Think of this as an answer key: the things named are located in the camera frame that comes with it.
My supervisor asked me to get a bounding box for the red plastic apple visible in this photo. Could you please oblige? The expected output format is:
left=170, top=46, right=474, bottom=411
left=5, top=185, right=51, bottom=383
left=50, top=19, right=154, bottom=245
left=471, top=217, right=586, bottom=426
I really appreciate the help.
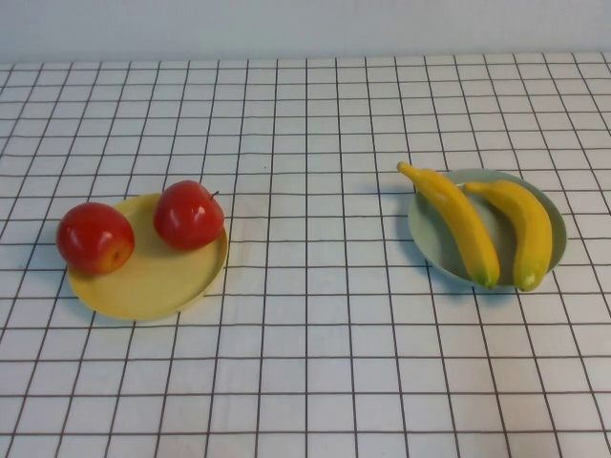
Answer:
left=152, top=179, right=225, bottom=252
left=55, top=201, right=136, bottom=276

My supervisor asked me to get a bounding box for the yellow round plastic plate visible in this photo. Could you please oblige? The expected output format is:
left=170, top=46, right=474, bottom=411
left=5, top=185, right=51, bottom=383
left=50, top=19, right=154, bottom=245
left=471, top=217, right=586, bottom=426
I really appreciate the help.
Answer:
left=67, top=193, right=229, bottom=321

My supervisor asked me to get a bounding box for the light blue round plate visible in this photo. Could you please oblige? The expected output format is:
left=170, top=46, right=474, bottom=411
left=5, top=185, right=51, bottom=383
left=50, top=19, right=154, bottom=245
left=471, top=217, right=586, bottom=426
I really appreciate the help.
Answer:
left=408, top=169, right=569, bottom=289

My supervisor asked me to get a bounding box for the yellow plastic banana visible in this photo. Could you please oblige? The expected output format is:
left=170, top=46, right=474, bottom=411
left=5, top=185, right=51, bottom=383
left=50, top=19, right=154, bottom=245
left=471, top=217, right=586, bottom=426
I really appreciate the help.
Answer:
left=463, top=179, right=554, bottom=293
left=397, top=161, right=501, bottom=290

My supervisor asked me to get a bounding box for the white grid tablecloth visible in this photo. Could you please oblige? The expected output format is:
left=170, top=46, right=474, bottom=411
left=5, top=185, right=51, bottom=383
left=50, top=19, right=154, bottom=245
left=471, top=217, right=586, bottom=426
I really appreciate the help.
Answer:
left=0, top=52, right=611, bottom=458

